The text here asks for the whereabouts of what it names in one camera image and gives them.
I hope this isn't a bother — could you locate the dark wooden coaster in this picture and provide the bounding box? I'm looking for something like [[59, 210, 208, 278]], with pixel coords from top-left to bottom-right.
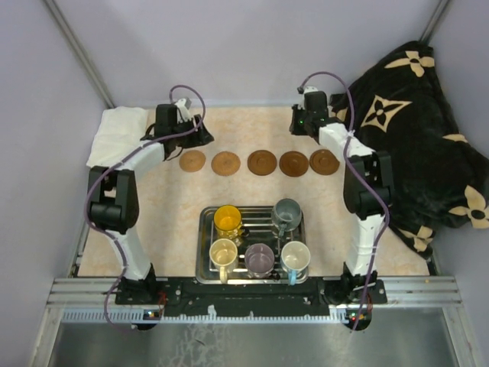
[[248, 150, 277, 176], [309, 149, 340, 175], [279, 151, 309, 177]]

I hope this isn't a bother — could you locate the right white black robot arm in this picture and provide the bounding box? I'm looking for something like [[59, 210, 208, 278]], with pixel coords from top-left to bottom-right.
[[290, 86, 395, 303]]

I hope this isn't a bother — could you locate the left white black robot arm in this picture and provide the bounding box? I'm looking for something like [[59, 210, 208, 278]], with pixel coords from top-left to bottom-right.
[[85, 99, 214, 304]]

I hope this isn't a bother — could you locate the woven rattan coaster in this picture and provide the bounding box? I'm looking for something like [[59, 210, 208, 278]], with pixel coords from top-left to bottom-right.
[[211, 151, 241, 177], [179, 150, 206, 173]]

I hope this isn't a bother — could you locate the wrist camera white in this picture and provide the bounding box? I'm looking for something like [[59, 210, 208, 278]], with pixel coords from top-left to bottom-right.
[[173, 98, 193, 124], [298, 86, 319, 110]]

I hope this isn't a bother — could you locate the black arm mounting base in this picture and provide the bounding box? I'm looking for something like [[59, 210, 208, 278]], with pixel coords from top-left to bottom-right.
[[115, 275, 387, 330]]

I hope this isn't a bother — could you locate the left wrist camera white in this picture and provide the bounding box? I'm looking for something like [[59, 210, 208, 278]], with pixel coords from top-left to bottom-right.
[[173, 98, 193, 124]]

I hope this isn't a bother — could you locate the white mug blue handle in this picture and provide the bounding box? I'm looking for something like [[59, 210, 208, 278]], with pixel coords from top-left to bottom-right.
[[280, 241, 311, 286]]

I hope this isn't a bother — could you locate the aluminium frame rail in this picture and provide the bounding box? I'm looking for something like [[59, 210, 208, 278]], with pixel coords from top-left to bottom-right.
[[47, 276, 461, 330]]

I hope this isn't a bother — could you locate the purple ceramic mug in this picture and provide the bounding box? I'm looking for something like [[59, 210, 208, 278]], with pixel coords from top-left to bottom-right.
[[244, 243, 275, 278]]

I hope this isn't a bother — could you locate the cream ceramic mug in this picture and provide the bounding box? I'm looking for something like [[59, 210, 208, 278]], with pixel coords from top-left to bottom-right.
[[209, 239, 238, 284]]

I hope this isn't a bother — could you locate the grey ceramic mug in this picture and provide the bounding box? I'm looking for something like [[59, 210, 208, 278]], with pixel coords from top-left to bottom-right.
[[271, 198, 303, 238]]

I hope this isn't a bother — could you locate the black floral blanket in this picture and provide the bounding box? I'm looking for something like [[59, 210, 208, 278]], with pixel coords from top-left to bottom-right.
[[330, 41, 488, 258]]

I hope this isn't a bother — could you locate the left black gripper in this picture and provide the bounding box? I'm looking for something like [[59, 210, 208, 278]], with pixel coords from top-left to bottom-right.
[[172, 114, 215, 149]]

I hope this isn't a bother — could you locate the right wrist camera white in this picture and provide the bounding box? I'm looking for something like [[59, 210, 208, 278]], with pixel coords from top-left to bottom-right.
[[298, 86, 319, 110]]

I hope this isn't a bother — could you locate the white folded towel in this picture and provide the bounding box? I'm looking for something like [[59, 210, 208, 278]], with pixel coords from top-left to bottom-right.
[[86, 106, 149, 168]]

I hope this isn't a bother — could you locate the yellow glass cup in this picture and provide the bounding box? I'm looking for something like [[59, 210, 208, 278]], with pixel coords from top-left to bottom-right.
[[213, 205, 245, 239]]

